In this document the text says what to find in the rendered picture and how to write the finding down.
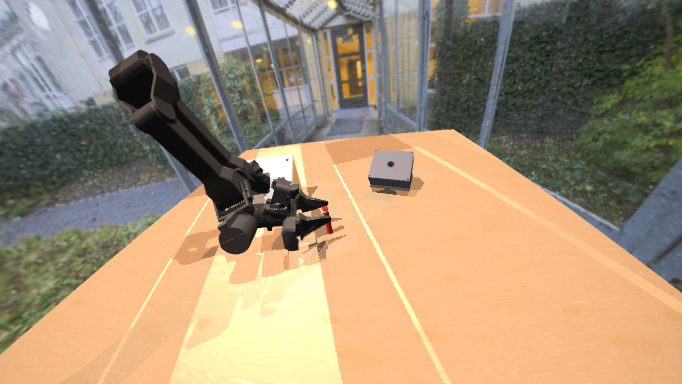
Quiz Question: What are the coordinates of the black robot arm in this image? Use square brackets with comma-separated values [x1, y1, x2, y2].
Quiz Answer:
[108, 50, 291, 255]

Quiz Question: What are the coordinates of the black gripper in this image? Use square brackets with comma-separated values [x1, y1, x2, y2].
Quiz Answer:
[259, 184, 331, 251]

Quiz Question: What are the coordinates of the red peg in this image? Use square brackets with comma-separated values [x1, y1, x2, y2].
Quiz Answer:
[322, 206, 333, 235]

